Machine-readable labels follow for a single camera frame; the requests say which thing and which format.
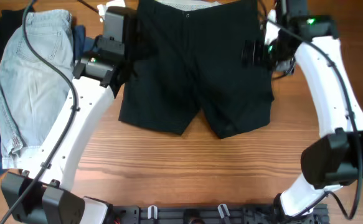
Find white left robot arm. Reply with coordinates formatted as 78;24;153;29
0;6;138;223

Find black shorts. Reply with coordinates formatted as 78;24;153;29
119;0;274;139

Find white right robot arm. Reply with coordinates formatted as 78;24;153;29
242;0;363;223

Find light grey denim shorts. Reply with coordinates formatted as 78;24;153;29
0;9;74;169

